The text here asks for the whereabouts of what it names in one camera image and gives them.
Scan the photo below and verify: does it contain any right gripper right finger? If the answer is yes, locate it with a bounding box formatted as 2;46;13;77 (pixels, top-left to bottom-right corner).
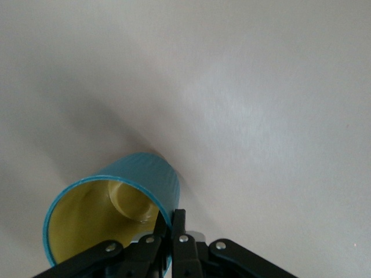
170;208;300;278

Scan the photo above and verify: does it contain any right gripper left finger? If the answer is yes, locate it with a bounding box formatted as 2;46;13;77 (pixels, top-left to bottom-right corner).
31;214;169;278

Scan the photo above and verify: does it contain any teal cup yellow inside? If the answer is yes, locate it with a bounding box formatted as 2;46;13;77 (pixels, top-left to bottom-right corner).
42;151;181;275

